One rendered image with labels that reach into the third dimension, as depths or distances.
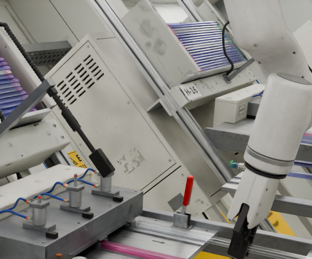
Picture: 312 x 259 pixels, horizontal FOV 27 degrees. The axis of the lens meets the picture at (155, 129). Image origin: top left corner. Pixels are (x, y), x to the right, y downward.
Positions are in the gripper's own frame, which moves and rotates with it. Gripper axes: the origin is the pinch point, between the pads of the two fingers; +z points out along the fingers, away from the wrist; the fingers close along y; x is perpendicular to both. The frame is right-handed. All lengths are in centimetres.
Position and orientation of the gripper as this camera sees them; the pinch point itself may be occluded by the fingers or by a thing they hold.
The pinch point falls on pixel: (240, 245)
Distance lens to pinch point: 118.6
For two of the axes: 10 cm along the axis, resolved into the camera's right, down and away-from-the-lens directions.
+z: -2.4, 9.2, 3.0
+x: 8.4, 3.5, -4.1
